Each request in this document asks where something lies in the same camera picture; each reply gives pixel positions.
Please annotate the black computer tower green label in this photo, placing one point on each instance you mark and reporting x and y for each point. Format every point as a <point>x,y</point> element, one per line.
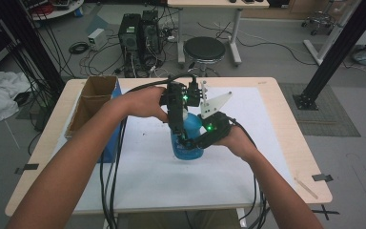
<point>128,38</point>

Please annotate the office chair wheeled base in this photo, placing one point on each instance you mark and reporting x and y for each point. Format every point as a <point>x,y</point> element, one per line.
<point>321,19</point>

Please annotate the grey metal stand leg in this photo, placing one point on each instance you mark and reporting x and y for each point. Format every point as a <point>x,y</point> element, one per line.
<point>332,36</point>

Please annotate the person's right hand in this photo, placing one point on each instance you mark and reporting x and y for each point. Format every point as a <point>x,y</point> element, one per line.
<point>238,143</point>

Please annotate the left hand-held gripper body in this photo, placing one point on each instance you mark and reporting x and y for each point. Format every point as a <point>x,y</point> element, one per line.
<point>175,95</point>

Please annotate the blue cardboard box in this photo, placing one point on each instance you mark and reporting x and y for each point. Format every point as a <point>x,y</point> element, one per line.
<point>92,95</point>

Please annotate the blue plastic bottle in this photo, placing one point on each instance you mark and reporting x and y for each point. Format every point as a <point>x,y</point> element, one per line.
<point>187,154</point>

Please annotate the wooden desk white legs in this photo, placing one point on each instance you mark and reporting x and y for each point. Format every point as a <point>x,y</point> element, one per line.
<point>216,3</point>

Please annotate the person's left hand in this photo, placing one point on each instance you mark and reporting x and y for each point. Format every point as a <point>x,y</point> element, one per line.
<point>146,103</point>

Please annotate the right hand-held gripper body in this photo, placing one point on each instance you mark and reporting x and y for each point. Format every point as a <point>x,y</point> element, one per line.
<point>216,127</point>

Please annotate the grey floor mat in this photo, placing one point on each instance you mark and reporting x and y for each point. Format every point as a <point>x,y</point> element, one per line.
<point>330,122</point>

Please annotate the white table mat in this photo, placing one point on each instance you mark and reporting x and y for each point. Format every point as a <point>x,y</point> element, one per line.
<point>171,184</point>

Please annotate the small white box device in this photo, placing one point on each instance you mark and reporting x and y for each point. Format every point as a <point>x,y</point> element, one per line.
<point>97,38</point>

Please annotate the thin wooden stick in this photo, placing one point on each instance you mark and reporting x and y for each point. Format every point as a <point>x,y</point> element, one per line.
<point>306,188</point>

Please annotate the black round stool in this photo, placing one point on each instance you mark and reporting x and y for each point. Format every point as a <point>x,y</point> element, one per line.
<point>203,47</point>

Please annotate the round white table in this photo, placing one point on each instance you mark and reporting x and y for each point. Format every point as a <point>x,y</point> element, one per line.
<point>60,12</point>

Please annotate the black tape cross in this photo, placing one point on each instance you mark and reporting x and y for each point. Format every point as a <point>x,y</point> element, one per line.
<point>325,212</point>

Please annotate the white crumpled cloth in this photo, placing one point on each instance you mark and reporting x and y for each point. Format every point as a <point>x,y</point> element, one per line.
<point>0,95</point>

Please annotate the black tape strip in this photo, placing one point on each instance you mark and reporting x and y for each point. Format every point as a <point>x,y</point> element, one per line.
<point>28,167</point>
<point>322,177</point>

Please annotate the person's legs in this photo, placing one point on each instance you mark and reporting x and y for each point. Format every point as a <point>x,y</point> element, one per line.
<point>171,221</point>

